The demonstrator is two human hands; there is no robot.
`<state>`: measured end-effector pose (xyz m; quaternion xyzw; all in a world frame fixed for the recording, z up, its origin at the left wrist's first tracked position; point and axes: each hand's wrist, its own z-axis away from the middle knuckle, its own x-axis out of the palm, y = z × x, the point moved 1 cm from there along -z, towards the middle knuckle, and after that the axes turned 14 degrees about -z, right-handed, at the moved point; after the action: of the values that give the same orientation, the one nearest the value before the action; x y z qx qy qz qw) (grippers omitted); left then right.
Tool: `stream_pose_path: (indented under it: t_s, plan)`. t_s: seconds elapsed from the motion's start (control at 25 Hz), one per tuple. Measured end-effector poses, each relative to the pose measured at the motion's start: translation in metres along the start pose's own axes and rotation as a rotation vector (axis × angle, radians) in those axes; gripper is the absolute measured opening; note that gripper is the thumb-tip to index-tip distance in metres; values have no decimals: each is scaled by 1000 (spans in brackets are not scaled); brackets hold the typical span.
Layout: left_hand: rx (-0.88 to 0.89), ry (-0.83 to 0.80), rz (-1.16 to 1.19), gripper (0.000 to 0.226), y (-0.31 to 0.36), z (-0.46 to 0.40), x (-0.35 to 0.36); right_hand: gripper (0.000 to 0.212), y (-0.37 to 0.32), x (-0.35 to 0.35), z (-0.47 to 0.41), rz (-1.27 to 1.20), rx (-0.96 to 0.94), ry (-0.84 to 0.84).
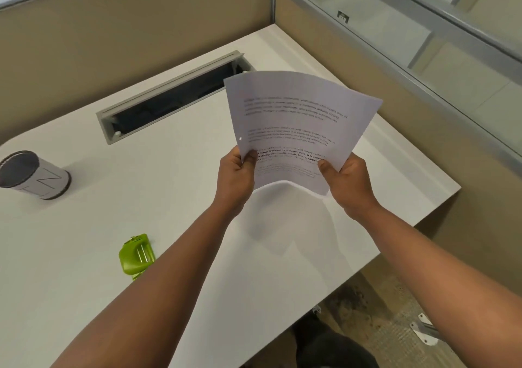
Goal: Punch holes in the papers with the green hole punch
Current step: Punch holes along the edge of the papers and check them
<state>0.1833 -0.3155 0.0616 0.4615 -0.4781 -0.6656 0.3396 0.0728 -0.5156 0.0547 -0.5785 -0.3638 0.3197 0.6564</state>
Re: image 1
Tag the green hole punch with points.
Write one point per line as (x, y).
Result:
(134, 257)

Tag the grey metal desk foot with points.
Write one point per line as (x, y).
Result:
(424, 331)

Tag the person's right forearm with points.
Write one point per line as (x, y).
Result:
(440, 290)

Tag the person's right hand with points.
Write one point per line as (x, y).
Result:
(350, 188)

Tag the person's left forearm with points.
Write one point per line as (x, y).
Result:
(163, 290)

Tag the small black glass sticker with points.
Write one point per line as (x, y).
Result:
(343, 16)

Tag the person's left hand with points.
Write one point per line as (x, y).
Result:
(234, 184)

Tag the black mesh pen cup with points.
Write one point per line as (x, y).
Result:
(40, 180)

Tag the beige cubicle partition panel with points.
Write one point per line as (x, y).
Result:
(408, 115)
(122, 33)

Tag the frosted glass partition pane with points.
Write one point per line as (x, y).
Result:
(387, 29)

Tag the stack of printed paper sheets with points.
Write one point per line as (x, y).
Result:
(297, 111)

